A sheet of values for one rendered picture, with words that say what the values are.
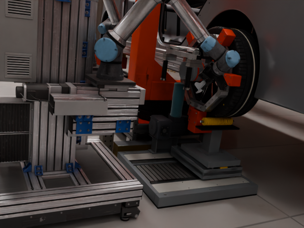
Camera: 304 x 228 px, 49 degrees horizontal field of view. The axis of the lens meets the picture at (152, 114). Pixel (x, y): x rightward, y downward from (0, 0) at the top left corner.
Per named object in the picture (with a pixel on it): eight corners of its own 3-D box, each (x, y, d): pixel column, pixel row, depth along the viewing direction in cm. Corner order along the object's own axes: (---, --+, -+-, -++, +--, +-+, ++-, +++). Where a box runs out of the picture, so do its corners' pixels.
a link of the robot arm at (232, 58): (231, 45, 163) (244, 56, 164) (219, 54, 173) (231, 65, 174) (224, 55, 160) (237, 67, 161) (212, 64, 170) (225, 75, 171)
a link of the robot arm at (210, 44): (198, 46, 173) (214, 60, 174) (199, 47, 163) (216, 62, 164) (208, 34, 172) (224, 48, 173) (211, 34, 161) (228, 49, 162)
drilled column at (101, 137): (112, 153, 300) (116, 107, 289) (101, 154, 295) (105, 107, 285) (108, 149, 308) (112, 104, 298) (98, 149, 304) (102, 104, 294)
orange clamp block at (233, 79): (231, 83, 224) (240, 86, 216) (221, 83, 220) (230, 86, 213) (233, 73, 222) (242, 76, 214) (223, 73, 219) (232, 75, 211)
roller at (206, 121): (235, 125, 251) (236, 118, 250) (202, 126, 238) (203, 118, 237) (230, 123, 256) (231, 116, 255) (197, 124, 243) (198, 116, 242)
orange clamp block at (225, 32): (229, 46, 226) (236, 36, 219) (220, 45, 222) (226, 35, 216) (225, 40, 230) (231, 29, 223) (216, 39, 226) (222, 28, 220)
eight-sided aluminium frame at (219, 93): (224, 118, 229) (238, 36, 216) (216, 118, 226) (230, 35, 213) (183, 99, 276) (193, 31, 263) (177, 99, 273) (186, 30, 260)
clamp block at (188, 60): (201, 68, 219) (202, 59, 218) (189, 67, 215) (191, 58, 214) (197, 66, 224) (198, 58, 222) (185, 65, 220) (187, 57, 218)
